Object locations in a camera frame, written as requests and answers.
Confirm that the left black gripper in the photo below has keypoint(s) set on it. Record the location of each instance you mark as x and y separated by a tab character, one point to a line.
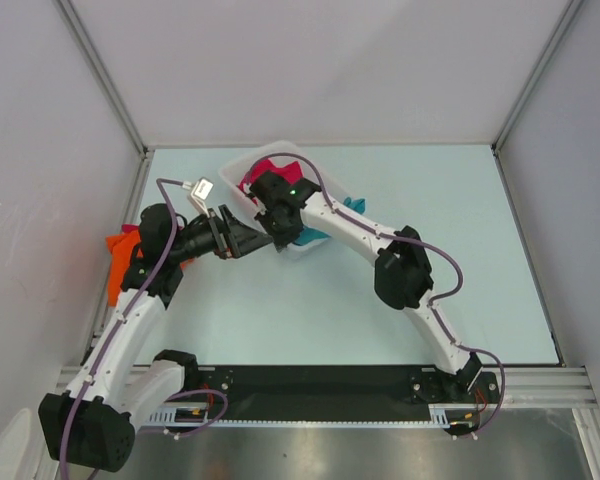
232	238

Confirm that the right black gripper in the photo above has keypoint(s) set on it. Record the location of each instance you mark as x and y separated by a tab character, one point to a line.
282	240

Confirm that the teal t shirt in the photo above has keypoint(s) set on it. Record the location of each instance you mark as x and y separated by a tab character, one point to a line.
310	236

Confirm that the white plastic basket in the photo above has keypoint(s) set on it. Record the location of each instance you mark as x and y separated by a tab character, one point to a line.
280	153

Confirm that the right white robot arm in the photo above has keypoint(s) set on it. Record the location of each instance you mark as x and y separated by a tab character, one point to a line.
402	271

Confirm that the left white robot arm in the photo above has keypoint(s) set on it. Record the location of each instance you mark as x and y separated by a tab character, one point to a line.
94	421

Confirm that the magenta t shirt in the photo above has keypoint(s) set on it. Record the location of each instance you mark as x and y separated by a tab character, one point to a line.
291	172

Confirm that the orange t shirt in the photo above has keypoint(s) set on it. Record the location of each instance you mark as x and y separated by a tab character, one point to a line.
120	246

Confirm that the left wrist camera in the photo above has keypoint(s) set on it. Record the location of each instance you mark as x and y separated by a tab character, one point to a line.
198	194

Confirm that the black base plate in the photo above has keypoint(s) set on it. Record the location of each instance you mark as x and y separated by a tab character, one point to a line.
340	393

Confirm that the white slotted cable duct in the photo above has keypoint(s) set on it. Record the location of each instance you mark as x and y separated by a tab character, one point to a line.
437	417

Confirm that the aluminium front rail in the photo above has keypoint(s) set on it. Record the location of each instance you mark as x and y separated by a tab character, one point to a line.
517	386

